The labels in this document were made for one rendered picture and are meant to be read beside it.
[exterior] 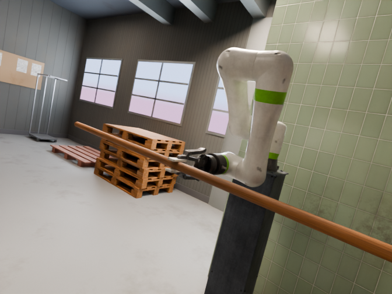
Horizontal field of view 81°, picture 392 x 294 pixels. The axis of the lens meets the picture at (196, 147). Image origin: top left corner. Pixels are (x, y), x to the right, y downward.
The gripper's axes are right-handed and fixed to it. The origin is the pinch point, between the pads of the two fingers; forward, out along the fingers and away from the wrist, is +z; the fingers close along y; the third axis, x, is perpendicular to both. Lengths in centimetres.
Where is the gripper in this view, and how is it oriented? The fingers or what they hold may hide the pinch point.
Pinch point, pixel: (176, 164)
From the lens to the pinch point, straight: 79.3
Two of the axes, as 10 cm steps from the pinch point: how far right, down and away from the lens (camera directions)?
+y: -2.2, 9.7, 1.1
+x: -7.5, -2.4, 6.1
